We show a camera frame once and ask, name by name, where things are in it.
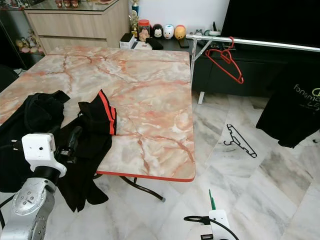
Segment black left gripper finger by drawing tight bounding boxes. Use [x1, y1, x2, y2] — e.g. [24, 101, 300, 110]
[65, 126, 84, 151]

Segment black shirt red trim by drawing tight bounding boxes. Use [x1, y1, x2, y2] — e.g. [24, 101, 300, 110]
[55, 89, 118, 213]

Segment green plastic hanger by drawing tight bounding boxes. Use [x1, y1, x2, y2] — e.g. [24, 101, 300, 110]
[208, 189, 217, 211]

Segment red plastic hanger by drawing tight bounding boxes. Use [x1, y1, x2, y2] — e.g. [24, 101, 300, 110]
[205, 36, 245, 85]

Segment black plastic hanger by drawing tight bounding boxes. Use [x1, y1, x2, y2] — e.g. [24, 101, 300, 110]
[224, 123, 258, 159]

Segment plain black garment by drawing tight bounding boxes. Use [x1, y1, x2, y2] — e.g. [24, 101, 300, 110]
[0, 90, 71, 193]

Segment marble table red edge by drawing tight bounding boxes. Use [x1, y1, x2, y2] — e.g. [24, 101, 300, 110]
[0, 46, 197, 203]

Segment black chair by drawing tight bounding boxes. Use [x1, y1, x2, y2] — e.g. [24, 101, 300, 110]
[0, 65, 21, 93]

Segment light wooden cabinet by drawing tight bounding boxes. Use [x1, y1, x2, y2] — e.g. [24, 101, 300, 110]
[25, 0, 131, 53]

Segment black white box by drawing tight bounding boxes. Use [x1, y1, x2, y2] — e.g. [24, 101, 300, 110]
[120, 33, 136, 49]

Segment dark glass display cabinet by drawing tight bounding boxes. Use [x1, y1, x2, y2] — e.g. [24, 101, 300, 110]
[0, 7, 46, 68]

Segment black pouch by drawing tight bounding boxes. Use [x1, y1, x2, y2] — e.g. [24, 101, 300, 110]
[147, 38, 165, 51]

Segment blue gold trophy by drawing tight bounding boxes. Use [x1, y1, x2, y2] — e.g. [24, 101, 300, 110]
[129, 0, 141, 40]

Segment clear jar red lid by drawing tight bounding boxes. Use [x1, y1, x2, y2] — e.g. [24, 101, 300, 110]
[137, 19, 152, 42]

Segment white blue round plush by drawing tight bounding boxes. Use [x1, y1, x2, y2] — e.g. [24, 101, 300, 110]
[163, 24, 176, 40]

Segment black TV console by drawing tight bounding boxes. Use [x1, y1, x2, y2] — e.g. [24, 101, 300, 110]
[150, 39, 320, 98]

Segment black T-shirt green logo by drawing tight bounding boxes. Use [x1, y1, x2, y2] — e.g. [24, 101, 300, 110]
[255, 62, 320, 149]

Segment silver metal clothes rack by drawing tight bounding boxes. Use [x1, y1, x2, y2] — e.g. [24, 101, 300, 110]
[186, 33, 320, 106]

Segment black flat television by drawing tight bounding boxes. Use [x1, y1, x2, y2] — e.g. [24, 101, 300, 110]
[221, 0, 320, 48]

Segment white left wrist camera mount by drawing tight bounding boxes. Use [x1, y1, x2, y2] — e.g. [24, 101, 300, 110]
[21, 132, 68, 178]

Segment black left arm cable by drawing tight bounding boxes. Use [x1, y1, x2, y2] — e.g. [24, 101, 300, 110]
[0, 192, 16, 231]

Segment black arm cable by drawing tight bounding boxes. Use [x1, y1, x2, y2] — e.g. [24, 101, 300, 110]
[182, 215, 241, 240]
[0, 192, 16, 231]

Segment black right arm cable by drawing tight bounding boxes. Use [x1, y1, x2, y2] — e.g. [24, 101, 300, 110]
[182, 215, 241, 240]

